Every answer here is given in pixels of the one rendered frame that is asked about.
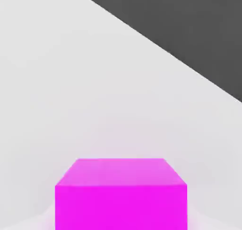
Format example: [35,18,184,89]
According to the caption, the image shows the small magenta cube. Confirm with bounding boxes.
[54,158,188,230]

